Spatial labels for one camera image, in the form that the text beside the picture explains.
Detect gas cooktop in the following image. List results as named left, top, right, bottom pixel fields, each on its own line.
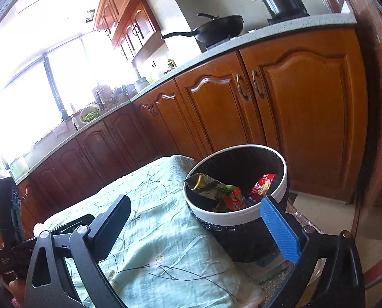
left=204, top=11, right=310, bottom=52

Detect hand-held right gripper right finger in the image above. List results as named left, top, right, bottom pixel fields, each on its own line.
left=260, top=196, right=366, bottom=308

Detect wooden wall cabinets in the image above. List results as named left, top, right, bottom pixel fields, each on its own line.
left=93, top=0, right=161, bottom=68

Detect grey stone countertop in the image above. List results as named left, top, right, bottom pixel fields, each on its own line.
left=0, top=11, right=358, bottom=212

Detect green floral tablecloth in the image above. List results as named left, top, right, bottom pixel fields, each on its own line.
left=42, top=155, right=265, bottom=308

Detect white green plastic container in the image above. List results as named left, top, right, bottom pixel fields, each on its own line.
left=9, top=157, right=30, bottom=182

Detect white rimmed trash bin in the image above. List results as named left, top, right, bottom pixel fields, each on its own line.
left=183, top=144, right=289, bottom=264

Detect orange snack wrapper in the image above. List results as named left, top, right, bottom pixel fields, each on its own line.
left=223, top=188, right=247, bottom=211

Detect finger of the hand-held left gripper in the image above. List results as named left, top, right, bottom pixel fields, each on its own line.
left=48, top=213, right=95, bottom=233

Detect black wok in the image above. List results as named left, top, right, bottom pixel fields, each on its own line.
left=160, top=13, right=244, bottom=44

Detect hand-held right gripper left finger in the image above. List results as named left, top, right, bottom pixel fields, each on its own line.
left=24, top=194, right=132, bottom=308

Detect wooden base cabinets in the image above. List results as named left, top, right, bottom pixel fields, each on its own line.
left=0, top=27, right=369, bottom=251

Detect utensil holder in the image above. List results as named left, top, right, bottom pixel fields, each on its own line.
left=93, top=84, right=115, bottom=105

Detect colander with green vegetables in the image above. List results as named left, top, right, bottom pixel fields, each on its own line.
left=79, top=104, right=101, bottom=123

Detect kitchen window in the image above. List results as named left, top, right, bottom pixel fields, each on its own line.
left=0, top=32, right=137, bottom=167

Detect person's left hand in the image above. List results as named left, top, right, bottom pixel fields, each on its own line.
left=8, top=279, right=26, bottom=300

